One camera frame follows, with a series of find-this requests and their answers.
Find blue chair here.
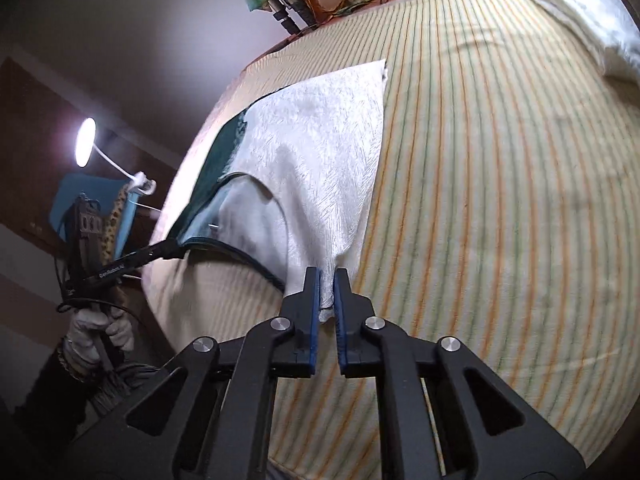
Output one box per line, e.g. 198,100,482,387
49,174,138,256

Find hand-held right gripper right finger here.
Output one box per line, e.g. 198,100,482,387
332,267,587,480

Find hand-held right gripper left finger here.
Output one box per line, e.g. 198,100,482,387
65,266,323,480

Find folded cream clothes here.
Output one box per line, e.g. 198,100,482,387
520,0,640,81

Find green cream tree print shirt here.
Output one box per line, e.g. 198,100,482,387
164,59,390,322

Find white lamp cable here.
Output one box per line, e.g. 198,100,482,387
131,191,163,216

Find yellow green cloth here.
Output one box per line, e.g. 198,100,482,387
320,0,396,23

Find person's left hand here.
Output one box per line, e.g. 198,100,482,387
64,306,136,372

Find person's left forearm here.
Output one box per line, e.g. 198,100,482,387
15,345,103,448

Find leopard print cushion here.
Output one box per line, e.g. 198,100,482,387
97,185,132,266

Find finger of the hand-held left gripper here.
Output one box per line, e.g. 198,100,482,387
80,239,185,286

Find white clip desk lamp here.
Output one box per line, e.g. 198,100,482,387
75,117,157,196

